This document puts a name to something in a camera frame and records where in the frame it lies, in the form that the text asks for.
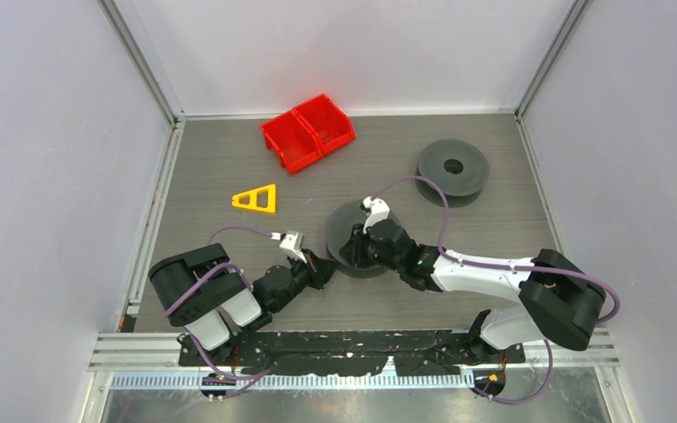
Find red bin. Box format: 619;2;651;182
259;111;323;174
293;94;356;155

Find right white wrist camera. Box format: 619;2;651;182
361;197;391;234

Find purple camera cable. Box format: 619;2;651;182
163;226;275;383
373;174;621;325

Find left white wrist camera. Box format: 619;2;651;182
271;231;307;263

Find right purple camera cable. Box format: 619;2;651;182
373;174;621;325

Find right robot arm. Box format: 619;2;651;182
339;219;606;362

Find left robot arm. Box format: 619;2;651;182
148;243;338;365

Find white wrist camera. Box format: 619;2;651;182
271;231;307;263
361;197;391;234

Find right red bin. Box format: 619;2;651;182
293;94;356;155

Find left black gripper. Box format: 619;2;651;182
272;248;339;312

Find left red bin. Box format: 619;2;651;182
259;111;323;174

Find grey spool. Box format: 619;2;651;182
324;199;388;279
415;138;490;208

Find grey slotted cable duct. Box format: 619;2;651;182
109;370;474;391

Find yellow triangular plastic piece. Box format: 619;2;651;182
231;183;277;215

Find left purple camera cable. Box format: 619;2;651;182
163;226;275;383

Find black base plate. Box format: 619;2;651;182
207;330;525;376

